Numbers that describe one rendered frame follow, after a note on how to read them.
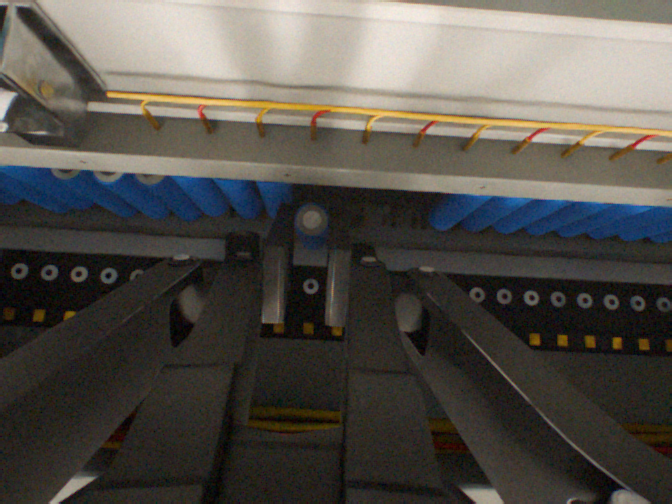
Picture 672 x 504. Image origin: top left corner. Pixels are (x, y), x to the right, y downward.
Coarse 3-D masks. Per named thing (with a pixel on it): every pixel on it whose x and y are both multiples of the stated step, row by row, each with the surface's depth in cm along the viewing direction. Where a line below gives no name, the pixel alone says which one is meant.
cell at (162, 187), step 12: (144, 180) 20; (156, 180) 20; (168, 180) 20; (156, 192) 20; (168, 192) 21; (180, 192) 22; (168, 204) 22; (180, 204) 23; (192, 204) 24; (180, 216) 25; (192, 216) 25
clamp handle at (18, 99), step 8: (0, 80) 11; (0, 88) 11; (8, 88) 11; (0, 96) 12; (8, 96) 12; (16, 96) 12; (0, 104) 12; (8, 104) 12; (16, 104) 12; (0, 112) 11; (8, 112) 12; (16, 112) 12; (0, 120) 11; (8, 120) 11; (8, 128) 12
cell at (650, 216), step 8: (656, 208) 20; (664, 208) 20; (632, 216) 22; (640, 216) 21; (648, 216) 21; (656, 216) 21; (664, 216) 20; (608, 224) 24; (616, 224) 23; (624, 224) 23; (632, 224) 22; (640, 224) 22; (648, 224) 22; (592, 232) 25; (600, 232) 24; (608, 232) 24; (616, 232) 24
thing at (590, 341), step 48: (0, 288) 27; (48, 288) 28; (96, 288) 28; (480, 288) 29; (528, 288) 29; (576, 288) 30; (624, 288) 30; (288, 336) 28; (336, 336) 28; (528, 336) 29; (576, 336) 29; (624, 336) 29
